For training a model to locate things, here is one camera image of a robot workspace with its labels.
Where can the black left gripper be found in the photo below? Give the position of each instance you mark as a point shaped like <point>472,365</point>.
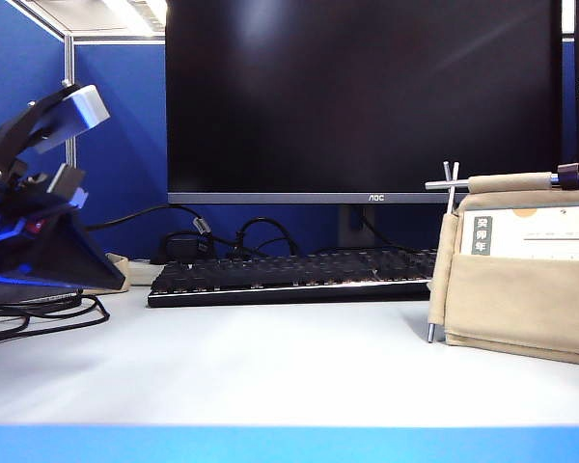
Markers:
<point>14,207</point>

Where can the beige fabric calendar stand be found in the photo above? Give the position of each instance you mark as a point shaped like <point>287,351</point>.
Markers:
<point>511,299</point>

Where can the white calendar page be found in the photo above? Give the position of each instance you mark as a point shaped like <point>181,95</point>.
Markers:
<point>535,226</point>

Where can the grey power adapter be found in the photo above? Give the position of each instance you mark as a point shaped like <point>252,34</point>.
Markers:
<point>53,296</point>

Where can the beige cloth pouch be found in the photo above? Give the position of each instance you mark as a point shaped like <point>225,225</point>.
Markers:
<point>119,263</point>

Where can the white power strip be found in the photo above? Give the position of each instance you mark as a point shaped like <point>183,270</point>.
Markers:
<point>145,272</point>

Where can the black plug block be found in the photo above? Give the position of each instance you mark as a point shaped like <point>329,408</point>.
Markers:
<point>181,248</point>

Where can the black computer keyboard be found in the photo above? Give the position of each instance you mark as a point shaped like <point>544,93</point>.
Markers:
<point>289,277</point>

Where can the black AOC monitor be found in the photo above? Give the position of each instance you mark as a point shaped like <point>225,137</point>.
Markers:
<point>318,96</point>

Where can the grey aluminium partition post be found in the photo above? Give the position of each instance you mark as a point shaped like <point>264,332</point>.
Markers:
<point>69,120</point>

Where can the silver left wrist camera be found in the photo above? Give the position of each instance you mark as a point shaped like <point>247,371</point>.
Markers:
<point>77,113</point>

